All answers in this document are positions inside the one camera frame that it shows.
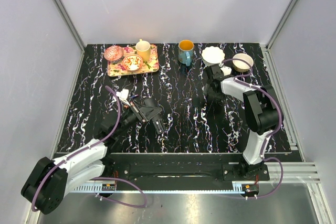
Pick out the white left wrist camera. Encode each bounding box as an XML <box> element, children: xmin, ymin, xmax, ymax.
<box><xmin>116</xmin><ymin>89</ymin><xmax>130</xmax><ymax>106</ymax></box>

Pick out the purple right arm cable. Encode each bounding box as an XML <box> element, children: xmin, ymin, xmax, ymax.
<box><xmin>219</xmin><ymin>58</ymin><xmax>285</xmax><ymax>200</ymax></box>

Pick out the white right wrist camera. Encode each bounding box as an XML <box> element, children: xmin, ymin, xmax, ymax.
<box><xmin>221</xmin><ymin>66</ymin><xmax>232</xmax><ymax>77</ymax></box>

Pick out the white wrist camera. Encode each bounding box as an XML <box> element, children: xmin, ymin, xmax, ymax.
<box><xmin>221</xmin><ymin>66</ymin><xmax>232</xmax><ymax>77</ymax></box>
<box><xmin>116</xmin><ymin>89</ymin><xmax>130</xmax><ymax>106</ymax></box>

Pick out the cream round bowl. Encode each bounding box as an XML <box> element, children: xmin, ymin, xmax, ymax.
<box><xmin>232</xmin><ymin>53</ymin><xmax>254</xmax><ymax>73</ymax></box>

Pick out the orange patterned bowl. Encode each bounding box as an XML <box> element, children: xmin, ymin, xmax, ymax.
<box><xmin>122</xmin><ymin>54</ymin><xmax>143</xmax><ymax>72</ymax></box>

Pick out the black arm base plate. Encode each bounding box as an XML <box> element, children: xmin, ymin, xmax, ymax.
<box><xmin>99</xmin><ymin>153</ymin><xmax>270</xmax><ymax>181</ymax></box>

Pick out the white scalloped bowl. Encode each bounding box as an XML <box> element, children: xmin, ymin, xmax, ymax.
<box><xmin>201</xmin><ymin>46</ymin><xmax>225</xmax><ymax>67</ymax></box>

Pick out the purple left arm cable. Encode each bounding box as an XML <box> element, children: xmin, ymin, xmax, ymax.
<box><xmin>30</xmin><ymin>85</ymin><xmax>148</xmax><ymax>212</ymax></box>

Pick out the blue mug orange inside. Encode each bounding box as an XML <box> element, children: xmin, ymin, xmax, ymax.
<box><xmin>178</xmin><ymin>40</ymin><xmax>194</xmax><ymax>67</ymax></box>

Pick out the black remote battery cover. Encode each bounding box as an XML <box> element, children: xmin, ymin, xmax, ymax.
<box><xmin>192</xmin><ymin>96</ymin><xmax>203</xmax><ymax>108</ymax></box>

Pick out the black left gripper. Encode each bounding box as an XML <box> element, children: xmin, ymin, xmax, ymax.
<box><xmin>113</xmin><ymin>100</ymin><xmax>162</xmax><ymax>137</ymax></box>

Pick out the pink patterned bowl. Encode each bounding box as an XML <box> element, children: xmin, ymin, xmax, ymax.
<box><xmin>103</xmin><ymin>45</ymin><xmax>124</xmax><ymax>63</ymax></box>

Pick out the yellow mug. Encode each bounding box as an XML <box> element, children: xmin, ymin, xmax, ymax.
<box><xmin>135</xmin><ymin>39</ymin><xmax>151</xmax><ymax>62</ymax></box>

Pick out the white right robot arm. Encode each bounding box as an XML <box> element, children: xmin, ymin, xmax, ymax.
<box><xmin>204</xmin><ymin>64</ymin><xmax>283</xmax><ymax>180</ymax></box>

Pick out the black remote control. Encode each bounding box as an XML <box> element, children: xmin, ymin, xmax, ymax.
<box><xmin>151</xmin><ymin>118</ymin><xmax>166</xmax><ymax>134</ymax></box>

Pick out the aluminium front rail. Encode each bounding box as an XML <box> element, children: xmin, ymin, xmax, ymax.
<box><xmin>70</xmin><ymin>162</ymin><xmax>322</xmax><ymax>194</ymax></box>

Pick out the floral rectangular tray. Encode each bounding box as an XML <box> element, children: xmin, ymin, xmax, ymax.
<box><xmin>107</xmin><ymin>44</ymin><xmax>159</xmax><ymax>77</ymax></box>

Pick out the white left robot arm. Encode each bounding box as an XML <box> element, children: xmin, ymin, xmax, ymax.
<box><xmin>21</xmin><ymin>98</ymin><xmax>164</xmax><ymax>215</ymax></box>

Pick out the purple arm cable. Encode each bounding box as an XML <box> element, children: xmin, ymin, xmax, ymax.
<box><xmin>219</xmin><ymin>58</ymin><xmax>285</xmax><ymax>200</ymax></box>
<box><xmin>30</xmin><ymin>85</ymin><xmax>148</xmax><ymax>212</ymax></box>

